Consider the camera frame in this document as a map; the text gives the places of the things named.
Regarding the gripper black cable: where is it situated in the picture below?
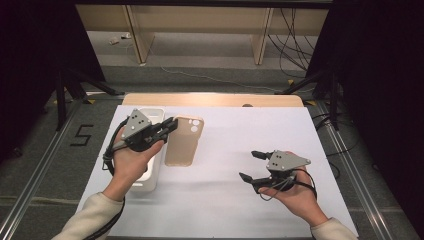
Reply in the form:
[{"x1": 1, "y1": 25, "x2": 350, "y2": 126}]
[
  {"x1": 259, "y1": 168, "x2": 318, "y2": 202},
  {"x1": 83, "y1": 118, "x2": 130, "y2": 240}
]

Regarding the black floor cable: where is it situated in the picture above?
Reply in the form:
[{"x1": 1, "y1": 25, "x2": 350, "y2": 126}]
[{"x1": 312, "y1": 112, "x2": 361, "y2": 179}]

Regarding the beige phone case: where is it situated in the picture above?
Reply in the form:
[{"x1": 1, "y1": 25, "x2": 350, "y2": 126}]
[{"x1": 164, "y1": 114, "x2": 205, "y2": 168}]

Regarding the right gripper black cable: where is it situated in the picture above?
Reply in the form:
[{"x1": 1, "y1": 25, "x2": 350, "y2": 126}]
[{"x1": 259, "y1": 168, "x2": 318, "y2": 202}]

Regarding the white table sheet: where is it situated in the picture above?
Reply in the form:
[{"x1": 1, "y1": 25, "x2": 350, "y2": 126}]
[{"x1": 76, "y1": 104, "x2": 360, "y2": 240}]

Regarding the black curtain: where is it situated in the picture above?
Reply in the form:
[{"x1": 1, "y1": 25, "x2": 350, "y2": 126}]
[
  {"x1": 305, "y1": 0, "x2": 424, "y2": 231},
  {"x1": 0, "y1": 0, "x2": 107, "y2": 163}
]

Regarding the black metal stand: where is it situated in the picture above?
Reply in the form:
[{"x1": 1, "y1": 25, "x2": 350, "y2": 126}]
[
  {"x1": 54, "y1": 67, "x2": 126, "y2": 132},
  {"x1": 274, "y1": 68, "x2": 342, "y2": 132}
]

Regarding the white plastic storage box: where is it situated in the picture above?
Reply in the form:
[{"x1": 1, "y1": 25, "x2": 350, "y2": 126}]
[{"x1": 128, "y1": 106, "x2": 166, "y2": 193}]

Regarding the white power adapter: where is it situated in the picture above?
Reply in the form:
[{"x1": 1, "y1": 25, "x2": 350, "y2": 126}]
[{"x1": 107, "y1": 32, "x2": 133, "y2": 46}]

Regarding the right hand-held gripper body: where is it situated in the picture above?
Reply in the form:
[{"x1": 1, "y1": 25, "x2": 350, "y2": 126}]
[{"x1": 266, "y1": 149, "x2": 312, "y2": 192}]

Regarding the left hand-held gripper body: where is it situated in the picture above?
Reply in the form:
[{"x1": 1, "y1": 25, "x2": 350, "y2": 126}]
[{"x1": 120, "y1": 108, "x2": 166, "y2": 153}]

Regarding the white floor cable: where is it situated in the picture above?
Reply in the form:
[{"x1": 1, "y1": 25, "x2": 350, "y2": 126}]
[{"x1": 148, "y1": 46, "x2": 278, "y2": 93}]

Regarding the person's right hand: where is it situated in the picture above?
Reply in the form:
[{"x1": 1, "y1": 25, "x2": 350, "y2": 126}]
[{"x1": 257, "y1": 169, "x2": 330, "y2": 228}]

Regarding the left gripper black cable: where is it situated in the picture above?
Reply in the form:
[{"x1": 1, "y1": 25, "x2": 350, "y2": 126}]
[{"x1": 83, "y1": 118, "x2": 130, "y2": 240}]

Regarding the metal floor rail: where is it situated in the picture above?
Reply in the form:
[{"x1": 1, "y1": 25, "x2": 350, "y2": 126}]
[
  {"x1": 0, "y1": 99, "x2": 85, "y2": 240},
  {"x1": 314, "y1": 100, "x2": 398, "y2": 240}
]

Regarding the bundle of black cables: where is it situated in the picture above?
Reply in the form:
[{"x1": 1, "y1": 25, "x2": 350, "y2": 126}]
[{"x1": 267, "y1": 8, "x2": 316, "y2": 80}]

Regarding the light wooden desk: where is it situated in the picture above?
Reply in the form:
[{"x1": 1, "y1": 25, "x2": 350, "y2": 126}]
[{"x1": 75, "y1": 4, "x2": 330, "y2": 66}]

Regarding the person's left hand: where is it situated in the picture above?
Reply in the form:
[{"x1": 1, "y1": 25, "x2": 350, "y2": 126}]
[{"x1": 102, "y1": 140, "x2": 166, "y2": 202}]

